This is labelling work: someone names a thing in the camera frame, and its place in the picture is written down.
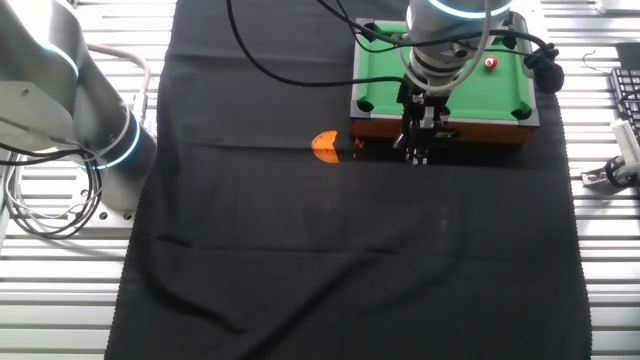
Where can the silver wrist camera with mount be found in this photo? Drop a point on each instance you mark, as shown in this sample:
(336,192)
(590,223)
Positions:
(521,35)

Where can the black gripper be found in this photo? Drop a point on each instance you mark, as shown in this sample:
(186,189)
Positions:
(422,102)

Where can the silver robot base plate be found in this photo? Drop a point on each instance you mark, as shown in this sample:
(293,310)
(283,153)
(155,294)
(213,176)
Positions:
(112,217)

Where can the black computer keyboard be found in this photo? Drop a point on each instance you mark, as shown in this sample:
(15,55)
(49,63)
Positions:
(629,95)

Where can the mini green pool table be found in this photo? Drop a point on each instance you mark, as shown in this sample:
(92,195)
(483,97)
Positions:
(480,95)

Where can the red number three pool ball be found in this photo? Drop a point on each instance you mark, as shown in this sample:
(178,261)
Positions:
(490,63)

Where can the small black box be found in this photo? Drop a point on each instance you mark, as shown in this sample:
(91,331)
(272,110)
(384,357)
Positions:
(629,55)

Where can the metal camera foot bracket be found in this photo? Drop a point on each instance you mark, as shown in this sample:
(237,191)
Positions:
(595,177)

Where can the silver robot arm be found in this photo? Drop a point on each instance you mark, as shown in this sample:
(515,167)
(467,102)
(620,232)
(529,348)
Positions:
(50,100)

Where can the black table cloth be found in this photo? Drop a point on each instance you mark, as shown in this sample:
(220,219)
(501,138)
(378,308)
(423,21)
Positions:
(325,240)

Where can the white flat device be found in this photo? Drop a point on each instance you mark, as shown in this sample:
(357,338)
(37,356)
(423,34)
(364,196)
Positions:
(617,6)

